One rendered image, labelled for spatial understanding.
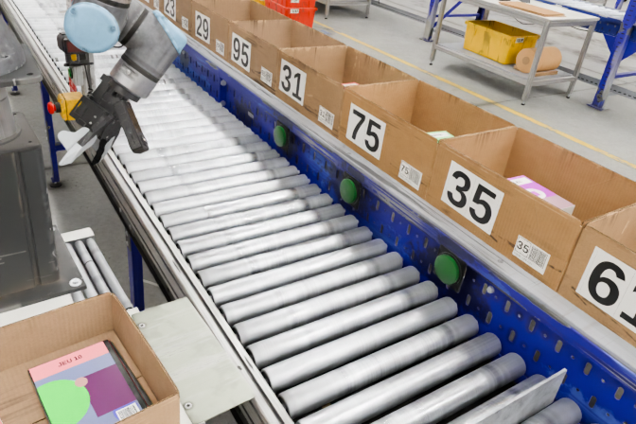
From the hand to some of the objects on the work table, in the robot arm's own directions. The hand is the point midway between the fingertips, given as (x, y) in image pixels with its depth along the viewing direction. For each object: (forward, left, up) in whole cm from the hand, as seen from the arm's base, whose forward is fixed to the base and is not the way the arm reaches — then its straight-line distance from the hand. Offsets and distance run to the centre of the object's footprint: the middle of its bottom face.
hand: (79, 167), depth 119 cm
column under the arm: (-19, -2, -20) cm, 27 cm away
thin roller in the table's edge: (-5, -10, -23) cm, 25 cm away
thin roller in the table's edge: (0, -10, -23) cm, 25 cm away
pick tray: (-19, -46, -20) cm, 53 cm away
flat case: (-10, -44, -19) cm, 49 cm away
